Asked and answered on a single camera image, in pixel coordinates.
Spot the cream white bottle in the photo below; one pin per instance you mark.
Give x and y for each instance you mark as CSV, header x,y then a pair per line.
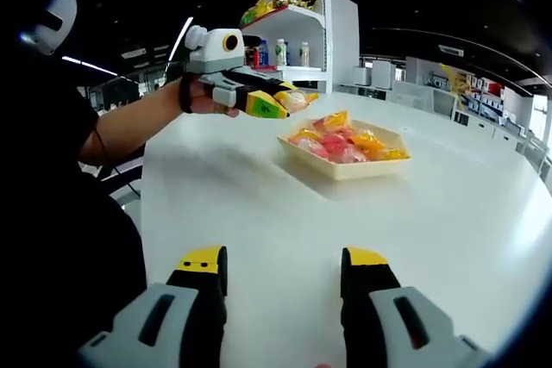
x,y
305,53

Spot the white display shelf unit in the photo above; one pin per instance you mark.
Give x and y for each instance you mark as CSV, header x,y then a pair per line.
x,y
343,36

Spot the yellow lattice stand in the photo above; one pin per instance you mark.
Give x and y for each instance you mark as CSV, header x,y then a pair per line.
x,y
457,81

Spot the beige hexagonal bowl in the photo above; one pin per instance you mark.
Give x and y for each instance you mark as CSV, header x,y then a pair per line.
x,y
353,170

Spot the yellow marshmallow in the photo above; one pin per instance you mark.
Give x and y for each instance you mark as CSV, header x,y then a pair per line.
x,y
295,100

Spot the blue bottle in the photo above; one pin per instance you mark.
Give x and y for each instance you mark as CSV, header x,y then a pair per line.
x,y
263,52

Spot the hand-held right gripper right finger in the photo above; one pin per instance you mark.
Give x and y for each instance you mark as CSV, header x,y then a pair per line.
x,y
388,325

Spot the pile of marshmallows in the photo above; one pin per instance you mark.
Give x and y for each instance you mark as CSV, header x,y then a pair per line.
x,y
345,139

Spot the white worn device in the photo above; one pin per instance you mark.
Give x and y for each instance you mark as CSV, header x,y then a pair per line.
x,y
58,19

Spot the white bottle green label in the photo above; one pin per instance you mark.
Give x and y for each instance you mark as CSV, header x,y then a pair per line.
x,y
281,51

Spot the person in black shirt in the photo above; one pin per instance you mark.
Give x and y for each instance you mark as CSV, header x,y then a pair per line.
x,y
56,234

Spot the red drink can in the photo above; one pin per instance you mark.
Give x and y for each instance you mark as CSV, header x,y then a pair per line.
x,y
252,57

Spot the red storage box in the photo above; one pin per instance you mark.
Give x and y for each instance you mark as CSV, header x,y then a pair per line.
x,y
496,88

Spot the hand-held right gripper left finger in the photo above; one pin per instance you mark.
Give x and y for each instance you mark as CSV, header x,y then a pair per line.
x,y
177,325

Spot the person's left hand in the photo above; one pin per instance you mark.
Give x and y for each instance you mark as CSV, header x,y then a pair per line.
x,y
205,103

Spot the ceiling air vent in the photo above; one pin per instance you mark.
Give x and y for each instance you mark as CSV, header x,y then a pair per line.
x,y
450,50

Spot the green snack packet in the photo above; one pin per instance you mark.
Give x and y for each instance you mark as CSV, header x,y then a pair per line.
x,y
250,14

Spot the ceiling strip light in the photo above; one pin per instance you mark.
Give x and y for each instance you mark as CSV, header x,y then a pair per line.
x,y
181,38
88,65

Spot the white box appliance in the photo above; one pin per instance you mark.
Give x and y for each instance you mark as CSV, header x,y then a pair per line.
x,y
383,74

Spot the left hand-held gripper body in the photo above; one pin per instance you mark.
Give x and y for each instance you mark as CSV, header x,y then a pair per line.
x,y
215,51

